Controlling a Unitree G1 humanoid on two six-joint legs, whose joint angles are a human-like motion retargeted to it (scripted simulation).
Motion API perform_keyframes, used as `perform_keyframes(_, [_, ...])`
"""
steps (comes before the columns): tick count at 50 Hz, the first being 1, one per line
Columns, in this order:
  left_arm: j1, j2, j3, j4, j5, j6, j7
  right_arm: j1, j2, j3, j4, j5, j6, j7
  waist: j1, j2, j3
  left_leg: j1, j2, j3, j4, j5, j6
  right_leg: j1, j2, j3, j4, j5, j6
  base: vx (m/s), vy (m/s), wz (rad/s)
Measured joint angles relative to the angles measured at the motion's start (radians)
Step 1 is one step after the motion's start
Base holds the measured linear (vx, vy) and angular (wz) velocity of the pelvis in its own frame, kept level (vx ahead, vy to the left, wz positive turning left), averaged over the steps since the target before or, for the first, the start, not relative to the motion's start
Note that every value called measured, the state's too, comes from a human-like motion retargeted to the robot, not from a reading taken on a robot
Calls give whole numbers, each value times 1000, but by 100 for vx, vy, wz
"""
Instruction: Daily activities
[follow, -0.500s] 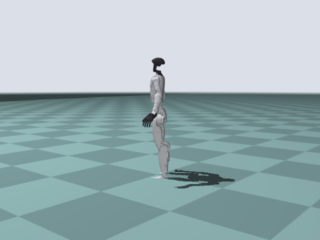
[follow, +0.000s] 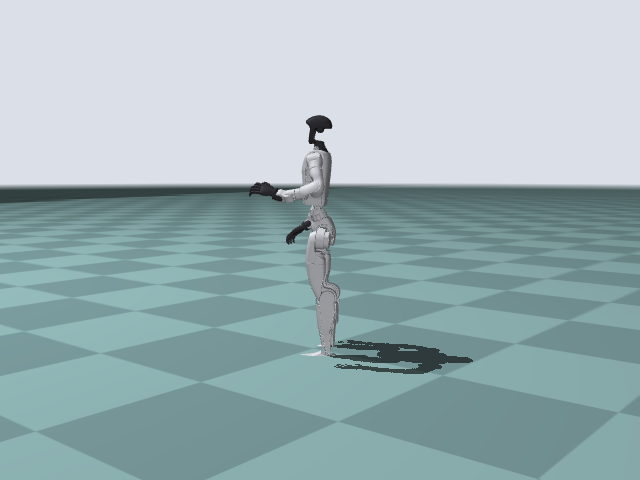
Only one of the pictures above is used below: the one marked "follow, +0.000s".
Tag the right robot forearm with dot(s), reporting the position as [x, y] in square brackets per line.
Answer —
[309, 217]

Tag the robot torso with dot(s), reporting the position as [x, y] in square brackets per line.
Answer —
[319, 216]

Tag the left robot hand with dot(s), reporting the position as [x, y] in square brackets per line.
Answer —
[265, 189]

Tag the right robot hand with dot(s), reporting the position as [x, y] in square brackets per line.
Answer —
[291, 236]

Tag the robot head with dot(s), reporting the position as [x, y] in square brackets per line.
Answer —
[318, 123]

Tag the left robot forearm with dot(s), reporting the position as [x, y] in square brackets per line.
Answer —
[299, 193]

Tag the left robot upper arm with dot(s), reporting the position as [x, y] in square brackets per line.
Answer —
[314, 163]

